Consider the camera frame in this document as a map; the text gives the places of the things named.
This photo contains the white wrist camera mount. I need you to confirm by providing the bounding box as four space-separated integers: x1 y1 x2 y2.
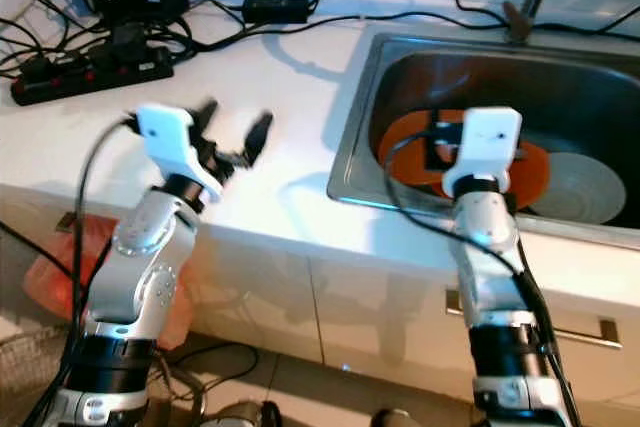
441 106 525 199
134 101 227 199

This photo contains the black power strip cable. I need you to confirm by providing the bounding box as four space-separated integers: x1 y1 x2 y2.
0 217 83 296

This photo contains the red plastic bag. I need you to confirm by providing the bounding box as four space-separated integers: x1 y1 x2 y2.
24 211 197 351

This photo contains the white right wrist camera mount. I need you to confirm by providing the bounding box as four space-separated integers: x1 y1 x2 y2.
441 106 525 199

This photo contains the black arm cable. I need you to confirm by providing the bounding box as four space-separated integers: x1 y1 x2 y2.
379 125 583 427
44 110 147 427

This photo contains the stainless steel sink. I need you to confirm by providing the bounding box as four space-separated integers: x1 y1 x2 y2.
324 31 640 250

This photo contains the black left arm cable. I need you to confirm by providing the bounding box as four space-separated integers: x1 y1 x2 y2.
44 110 147 427

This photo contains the orange plastic plate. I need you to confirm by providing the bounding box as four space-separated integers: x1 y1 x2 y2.
377 106 554 197

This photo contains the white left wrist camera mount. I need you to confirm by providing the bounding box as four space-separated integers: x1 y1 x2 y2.
134 101 227 199

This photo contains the grey robot right foot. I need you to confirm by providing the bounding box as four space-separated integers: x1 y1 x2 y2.
367 406 424 427

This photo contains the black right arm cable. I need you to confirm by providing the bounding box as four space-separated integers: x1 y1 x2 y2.
379 125 583 427

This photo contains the grey robot foot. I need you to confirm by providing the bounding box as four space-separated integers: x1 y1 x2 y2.
367 406 424 427
204 398 282 427

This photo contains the metal cabinet handle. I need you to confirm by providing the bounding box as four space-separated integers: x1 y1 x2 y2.
444 288 624 351

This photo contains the grey robot left foot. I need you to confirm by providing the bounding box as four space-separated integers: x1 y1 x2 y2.
204 398 282 427

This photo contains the black power strip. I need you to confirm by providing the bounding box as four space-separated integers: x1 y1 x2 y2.
9 38 177 107

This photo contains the black cable with white clip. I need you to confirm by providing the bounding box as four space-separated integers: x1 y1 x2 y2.
175 7 640 50

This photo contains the black power adapter brick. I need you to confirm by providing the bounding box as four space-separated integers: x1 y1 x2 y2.
239 0 312 26

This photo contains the white bowl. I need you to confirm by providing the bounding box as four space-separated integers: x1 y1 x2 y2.
522 149 627 227

